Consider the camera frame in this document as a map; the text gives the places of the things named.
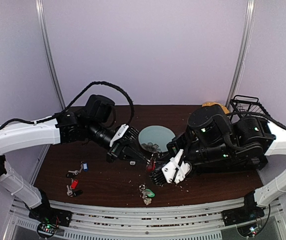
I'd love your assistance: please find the red key tag with key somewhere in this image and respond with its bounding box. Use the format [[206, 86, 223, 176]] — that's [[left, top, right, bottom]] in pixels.
[[146, 152, 159, 173]]

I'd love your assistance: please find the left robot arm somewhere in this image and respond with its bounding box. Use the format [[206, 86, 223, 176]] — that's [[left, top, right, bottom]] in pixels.
[[0, 94, 149, 222]]

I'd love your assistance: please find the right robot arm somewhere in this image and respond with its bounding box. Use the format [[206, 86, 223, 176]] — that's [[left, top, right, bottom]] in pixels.
[[161, 104, 286, 221]]

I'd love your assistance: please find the light blue flower plate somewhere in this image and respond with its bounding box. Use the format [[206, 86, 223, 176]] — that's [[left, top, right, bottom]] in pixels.
[[138, 125, 175, 153]]

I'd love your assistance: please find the blue key tag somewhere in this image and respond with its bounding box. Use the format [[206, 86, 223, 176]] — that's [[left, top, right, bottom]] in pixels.
[[81, 162, 88, 172]]

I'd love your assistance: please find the orange dotted plate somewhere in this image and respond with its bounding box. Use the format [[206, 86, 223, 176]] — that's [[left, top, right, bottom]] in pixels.
[[202, 101, 230, 114]]

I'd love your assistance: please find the black key tag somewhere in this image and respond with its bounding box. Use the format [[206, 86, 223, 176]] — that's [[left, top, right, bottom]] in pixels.
[[72, 189, 83, 197]]

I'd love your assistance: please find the silver key near black tag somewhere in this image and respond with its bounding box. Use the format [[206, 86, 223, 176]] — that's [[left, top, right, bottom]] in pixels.
[[66, 185, 73, 196]]

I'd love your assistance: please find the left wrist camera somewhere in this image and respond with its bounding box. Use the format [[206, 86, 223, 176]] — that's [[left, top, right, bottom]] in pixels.
[[109, 124, 139, 147]]

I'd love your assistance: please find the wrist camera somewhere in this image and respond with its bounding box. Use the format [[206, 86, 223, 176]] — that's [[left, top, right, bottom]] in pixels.
[[109, 124, 139, 147], [149, 149, 192, 186]]

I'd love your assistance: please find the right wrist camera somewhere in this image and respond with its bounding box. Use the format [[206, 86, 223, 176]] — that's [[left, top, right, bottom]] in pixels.
[[149, 149, 192, 186]]

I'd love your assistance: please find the black wire dish rack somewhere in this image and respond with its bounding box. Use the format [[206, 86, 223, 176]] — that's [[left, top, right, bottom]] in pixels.
[[228, 94, 272, 119]]

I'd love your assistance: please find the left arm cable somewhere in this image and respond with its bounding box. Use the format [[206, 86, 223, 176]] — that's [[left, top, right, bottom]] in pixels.
[[0, 81, 135, 136]]

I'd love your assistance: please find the right aluminium post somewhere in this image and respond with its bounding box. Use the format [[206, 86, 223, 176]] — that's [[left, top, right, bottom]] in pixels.
[[226, 0, 256, 106]]

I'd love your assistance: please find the aluminium post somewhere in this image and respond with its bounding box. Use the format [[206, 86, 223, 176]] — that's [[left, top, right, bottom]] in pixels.
[[226, 0, 256, 106], [35, 0, 66, 109]]

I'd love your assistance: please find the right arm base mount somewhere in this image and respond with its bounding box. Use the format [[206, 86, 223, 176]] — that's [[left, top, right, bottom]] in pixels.
[[222, 206, 265, 238]]

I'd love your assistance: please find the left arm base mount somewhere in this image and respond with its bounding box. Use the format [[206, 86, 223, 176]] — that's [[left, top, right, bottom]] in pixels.
[[25, 201, 72, 240]]

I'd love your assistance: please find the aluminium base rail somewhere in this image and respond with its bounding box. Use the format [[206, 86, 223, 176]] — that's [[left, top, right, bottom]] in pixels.
[[1, 198, 286, 240]]

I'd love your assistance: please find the left aluminium post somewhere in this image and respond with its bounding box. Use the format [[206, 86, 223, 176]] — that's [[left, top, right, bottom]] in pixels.
[[35, 0, 66, 109]]

